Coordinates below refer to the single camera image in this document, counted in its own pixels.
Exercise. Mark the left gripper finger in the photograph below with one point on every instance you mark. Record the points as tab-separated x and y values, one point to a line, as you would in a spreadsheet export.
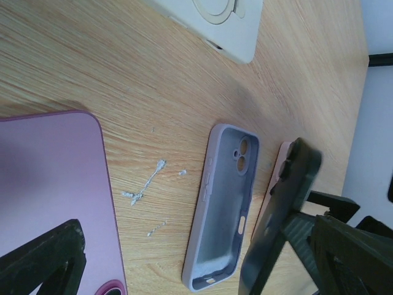
52	263

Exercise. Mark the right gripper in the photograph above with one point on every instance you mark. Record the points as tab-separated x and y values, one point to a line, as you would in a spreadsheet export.
339	258

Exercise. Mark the black phone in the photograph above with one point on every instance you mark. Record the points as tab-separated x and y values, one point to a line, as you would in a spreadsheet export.
296	176

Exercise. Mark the pink phone case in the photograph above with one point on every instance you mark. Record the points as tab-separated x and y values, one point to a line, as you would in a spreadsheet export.
282	154

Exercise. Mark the lavender phone case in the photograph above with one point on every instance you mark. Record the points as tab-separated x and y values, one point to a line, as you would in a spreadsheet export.
222	207

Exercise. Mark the purple phone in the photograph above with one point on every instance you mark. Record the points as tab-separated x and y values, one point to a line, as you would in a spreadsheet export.
53	169

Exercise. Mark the beige phone case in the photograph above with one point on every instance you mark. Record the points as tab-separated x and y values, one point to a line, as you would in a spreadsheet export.
230	27

